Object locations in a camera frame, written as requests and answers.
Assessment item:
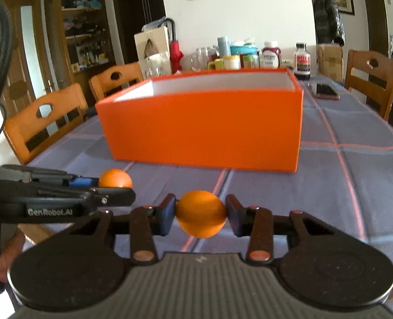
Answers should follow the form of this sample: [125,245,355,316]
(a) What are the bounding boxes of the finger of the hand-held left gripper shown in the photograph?
[84,187,136,207]
[1,164,100,188]

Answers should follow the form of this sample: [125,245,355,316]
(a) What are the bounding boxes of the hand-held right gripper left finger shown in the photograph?
[70,193,178,266]

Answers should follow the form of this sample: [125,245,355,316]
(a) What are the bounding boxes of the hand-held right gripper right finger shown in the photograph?
[226,194,334,264]

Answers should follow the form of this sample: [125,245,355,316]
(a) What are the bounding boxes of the small tangerine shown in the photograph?
[99,169,133,189]
[176,190,227,239]

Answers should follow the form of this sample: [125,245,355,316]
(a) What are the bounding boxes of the orange cardboard box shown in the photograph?
[95,67,304,173]

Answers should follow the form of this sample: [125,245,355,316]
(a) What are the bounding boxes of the person's left hand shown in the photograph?
[0,230,26,283]

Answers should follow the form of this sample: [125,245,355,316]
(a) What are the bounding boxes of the wooden dining chair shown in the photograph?
[89,61,144,102]
[4,83,88,166]
[344,50,393,122]

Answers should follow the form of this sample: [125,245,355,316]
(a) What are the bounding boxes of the wooden door glass pane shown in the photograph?
[0,0,62,117]

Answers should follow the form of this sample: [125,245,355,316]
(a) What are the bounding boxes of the dark wooden shelf cabinet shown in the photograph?
[52,0,116,74]

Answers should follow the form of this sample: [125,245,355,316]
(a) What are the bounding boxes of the yellow-lid white jar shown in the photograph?
[223,55,241,70]

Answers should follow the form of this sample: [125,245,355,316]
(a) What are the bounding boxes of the smartphone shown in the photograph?
[310,83,341,100]

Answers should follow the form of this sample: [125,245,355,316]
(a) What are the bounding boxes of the red umbrella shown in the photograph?
[159,18,184,74]

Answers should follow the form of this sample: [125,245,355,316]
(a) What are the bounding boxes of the printed white paper bag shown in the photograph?
[134,27,172,74]

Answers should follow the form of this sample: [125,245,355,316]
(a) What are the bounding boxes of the clear drinking glass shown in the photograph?
[191,47,210,71]

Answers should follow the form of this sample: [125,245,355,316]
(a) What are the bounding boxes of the dark red supplement bottle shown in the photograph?
[262,41,281,69]

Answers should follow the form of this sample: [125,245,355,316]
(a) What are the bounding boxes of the teal stacked bowls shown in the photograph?
[230,41,259,56]

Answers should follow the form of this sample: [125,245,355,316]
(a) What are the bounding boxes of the dark bottle white cap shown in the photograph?
[293,43,311,80]

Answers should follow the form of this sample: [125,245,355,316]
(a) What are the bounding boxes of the blue-grey thermos bottle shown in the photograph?
[217,36,231,57]

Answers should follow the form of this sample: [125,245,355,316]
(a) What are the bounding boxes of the brown cardboard box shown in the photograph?
[317,44,344,82]

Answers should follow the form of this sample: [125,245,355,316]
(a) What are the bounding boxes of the dark door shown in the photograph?
[112,0,166,64]

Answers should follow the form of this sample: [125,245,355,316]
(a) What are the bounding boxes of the hanging dark jacket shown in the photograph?
[311,0,345,45]

